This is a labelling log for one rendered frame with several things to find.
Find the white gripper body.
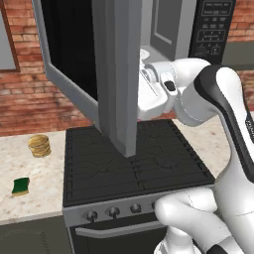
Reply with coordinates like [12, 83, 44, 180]
[137, 64, 177, 122]

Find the grey microwave door dark glass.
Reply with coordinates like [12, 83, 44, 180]
[31, 0, 144, 159]

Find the grey microwave oven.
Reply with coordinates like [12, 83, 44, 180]
[140, 0, 238, 65]

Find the green and yellow sponge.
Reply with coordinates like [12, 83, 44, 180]
[11, 177, 31, 198]

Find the black stove with hob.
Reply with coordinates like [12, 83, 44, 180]
[62, 118, 216, 254]

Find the tan stack of pancakes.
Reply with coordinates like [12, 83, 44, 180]
[27, 134, 53, 159]

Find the black oven door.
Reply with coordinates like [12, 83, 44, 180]
[67, 216, 171, 254]

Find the brown framed window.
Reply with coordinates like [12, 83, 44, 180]
[0, 5, 21, 73]

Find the dark grey base cupboard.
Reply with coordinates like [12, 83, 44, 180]
[0, 215, 73, 254]

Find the dark grey wall shelf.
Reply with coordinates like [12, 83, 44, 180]
[220, 41, 254, 71]

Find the grey oven door handle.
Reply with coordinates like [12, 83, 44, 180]
[74, 220, 166, 239]

